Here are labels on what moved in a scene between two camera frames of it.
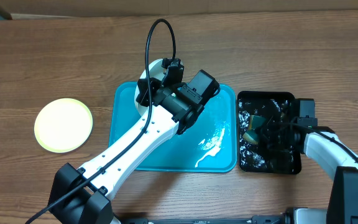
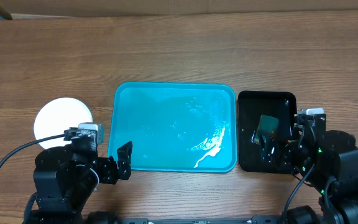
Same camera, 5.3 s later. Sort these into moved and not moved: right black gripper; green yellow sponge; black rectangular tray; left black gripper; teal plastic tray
Moved: right black gripper; left black gripper; green yellow sponge
Not moved: teal plastic tray; black rectangular tray
